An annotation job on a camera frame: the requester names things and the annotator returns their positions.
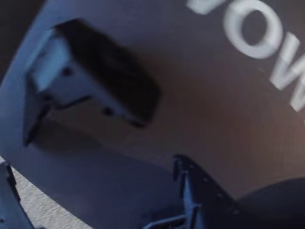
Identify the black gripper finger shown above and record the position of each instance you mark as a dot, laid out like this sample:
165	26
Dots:
9	202
205	190

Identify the black printed motor mount part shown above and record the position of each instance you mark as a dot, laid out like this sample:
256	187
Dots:
100	66

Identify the grey WOWROBO mat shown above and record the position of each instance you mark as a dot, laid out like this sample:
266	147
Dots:
202	107

